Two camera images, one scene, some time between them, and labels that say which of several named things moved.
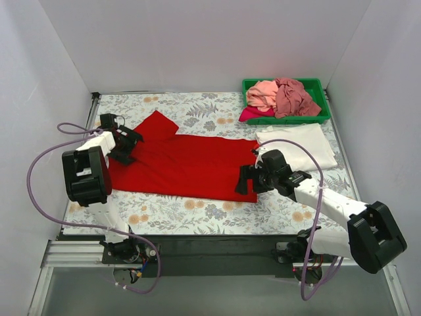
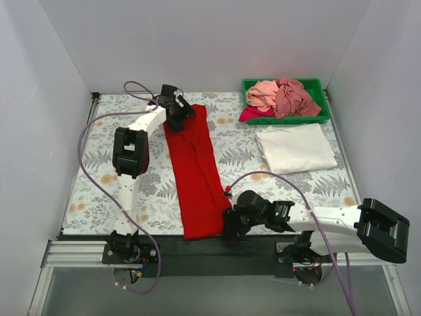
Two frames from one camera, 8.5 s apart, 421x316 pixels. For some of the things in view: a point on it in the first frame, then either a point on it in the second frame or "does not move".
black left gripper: [127, 145] to [181, 110]
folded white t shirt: [300, 158] does not move
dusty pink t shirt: [293, 100] does not move
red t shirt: [170, 165] to [202, 196]
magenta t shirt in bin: [252, 111] does not move
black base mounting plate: [200, 255] does not move
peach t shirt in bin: [262, 95] does not move
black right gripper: [249, 180] to [231, 222]
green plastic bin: [315, 85] does not move
